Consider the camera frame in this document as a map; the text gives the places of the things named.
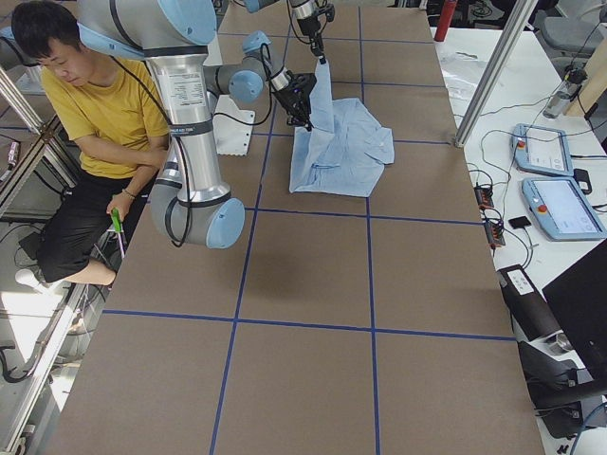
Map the red bottle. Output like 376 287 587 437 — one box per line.
433 0 458 43

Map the clear plastic bag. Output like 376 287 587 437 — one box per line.
439 51 487 101

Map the lower blue teach pendant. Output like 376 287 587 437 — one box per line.
521 176 606 241

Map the right orange-port USB hub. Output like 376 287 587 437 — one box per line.
484 219 506 249

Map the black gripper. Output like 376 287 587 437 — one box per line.
275 74 317 132
297 15 326 64

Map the upper blue teach pendant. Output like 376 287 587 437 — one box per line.
511 123 574 177

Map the light blue button-up shirt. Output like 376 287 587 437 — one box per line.
289 63 395 197

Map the person in yellow shirt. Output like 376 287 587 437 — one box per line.
11 1 170 286

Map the grey aluminium frame post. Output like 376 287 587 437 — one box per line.
453 0 538 148

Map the black monitor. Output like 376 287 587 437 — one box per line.
543 242 606 378

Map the blue teach pendant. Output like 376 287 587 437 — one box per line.
511 123 574 177
521 176 606 241

